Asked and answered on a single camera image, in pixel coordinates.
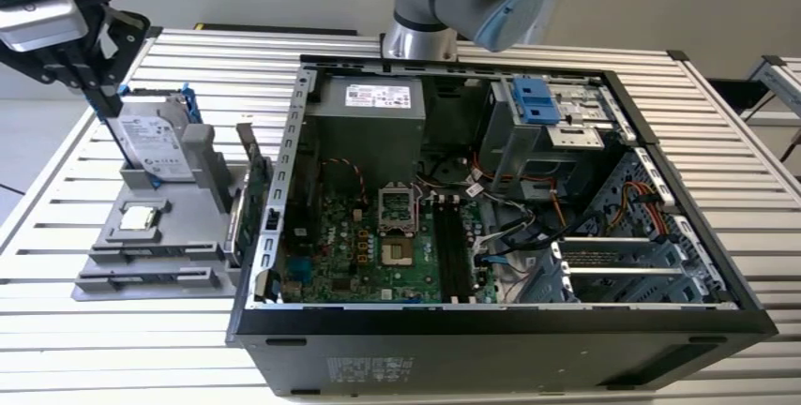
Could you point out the silver CPU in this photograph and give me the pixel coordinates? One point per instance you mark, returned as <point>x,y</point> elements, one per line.
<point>138,218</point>

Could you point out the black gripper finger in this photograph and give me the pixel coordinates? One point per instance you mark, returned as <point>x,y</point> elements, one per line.
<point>111,100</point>
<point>87,88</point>

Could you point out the grey parts rack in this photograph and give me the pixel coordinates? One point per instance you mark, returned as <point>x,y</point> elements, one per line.
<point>182,217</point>

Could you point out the black open PC case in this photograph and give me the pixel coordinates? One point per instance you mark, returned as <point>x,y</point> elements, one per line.
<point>438,353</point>

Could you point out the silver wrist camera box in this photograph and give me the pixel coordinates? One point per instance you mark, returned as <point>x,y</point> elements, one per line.
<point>38,16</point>

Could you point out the green motherboard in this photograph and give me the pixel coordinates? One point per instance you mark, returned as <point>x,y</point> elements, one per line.
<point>338,255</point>

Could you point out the blue drive bay latch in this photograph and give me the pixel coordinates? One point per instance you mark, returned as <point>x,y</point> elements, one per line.
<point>532,100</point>

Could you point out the CPU socket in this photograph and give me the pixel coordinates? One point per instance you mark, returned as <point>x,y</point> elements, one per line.
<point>398,251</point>

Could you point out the grey power supply unit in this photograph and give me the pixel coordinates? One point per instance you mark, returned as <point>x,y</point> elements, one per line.
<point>369,142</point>

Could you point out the black RAM slot bank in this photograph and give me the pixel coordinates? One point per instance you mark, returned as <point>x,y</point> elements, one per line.
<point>454,250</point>

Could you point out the metal disk bay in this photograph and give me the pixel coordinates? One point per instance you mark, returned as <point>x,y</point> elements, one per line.
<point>627,271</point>

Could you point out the green graphics card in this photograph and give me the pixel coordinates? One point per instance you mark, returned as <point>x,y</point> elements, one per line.
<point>250,217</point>

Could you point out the black case fan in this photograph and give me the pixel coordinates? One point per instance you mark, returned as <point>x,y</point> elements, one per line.
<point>306,199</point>

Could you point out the hard disk in blue carrier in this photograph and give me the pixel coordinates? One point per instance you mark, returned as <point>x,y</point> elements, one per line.
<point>157,142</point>

